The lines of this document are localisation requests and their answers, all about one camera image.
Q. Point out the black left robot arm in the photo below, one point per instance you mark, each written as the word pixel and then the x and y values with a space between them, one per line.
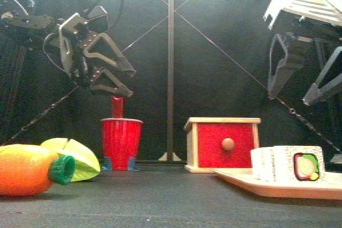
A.
pixel 21 22

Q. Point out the toy sushi roll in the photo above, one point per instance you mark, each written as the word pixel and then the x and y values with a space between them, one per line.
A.
pixel 288 167

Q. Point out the red stick in cup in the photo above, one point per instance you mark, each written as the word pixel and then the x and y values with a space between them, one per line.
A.
pixel 117 106

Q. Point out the red plastic cup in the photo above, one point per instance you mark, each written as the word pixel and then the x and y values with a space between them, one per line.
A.
pixel 120 144

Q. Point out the yellow-green toy lemon wedge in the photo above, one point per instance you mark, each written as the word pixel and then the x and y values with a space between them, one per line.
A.
pixel 77 157

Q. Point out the wooden box with red drawer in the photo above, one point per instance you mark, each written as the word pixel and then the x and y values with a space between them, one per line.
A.
pixel 222 144

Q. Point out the orange toy fruit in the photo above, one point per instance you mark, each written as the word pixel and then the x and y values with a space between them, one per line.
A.
pixel 32 169

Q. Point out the wooden serving tray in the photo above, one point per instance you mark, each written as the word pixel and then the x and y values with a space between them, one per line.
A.
pixel 284 186

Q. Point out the metal frame pole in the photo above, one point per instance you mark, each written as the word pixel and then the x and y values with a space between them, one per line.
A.
pixel 170 68

